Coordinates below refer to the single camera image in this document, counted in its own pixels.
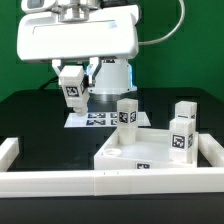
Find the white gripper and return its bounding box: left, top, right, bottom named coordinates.
left=17, top=3, right=140, bottom=87

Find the white square table top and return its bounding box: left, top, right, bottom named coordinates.
left=94, top=128, right=198, bottom=170

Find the white marker sheet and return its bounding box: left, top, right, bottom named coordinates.
left=63, top=111, right=152, bottom=128

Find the white left fence bar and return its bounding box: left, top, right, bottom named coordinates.
left=0, top=138, right=19, bottom=172

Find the white fence bar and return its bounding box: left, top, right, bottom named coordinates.
left=0, top=168, right=224, bottom=198
left=198, top=134, right=224, bottom=167
left=0, top=138, right=19, bottom=172

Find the white front fence bar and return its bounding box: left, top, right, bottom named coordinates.
left=0, top=168, right=224, bottom=198

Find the white right fence bar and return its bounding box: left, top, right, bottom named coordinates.
left=198, top=134, right=224, bottom=167

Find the black cable bundle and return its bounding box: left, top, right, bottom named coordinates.
left=38, top=75, right=61, bottom=92

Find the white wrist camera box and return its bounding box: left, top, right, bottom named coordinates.
left=21, top=0, right=56, bottom=14

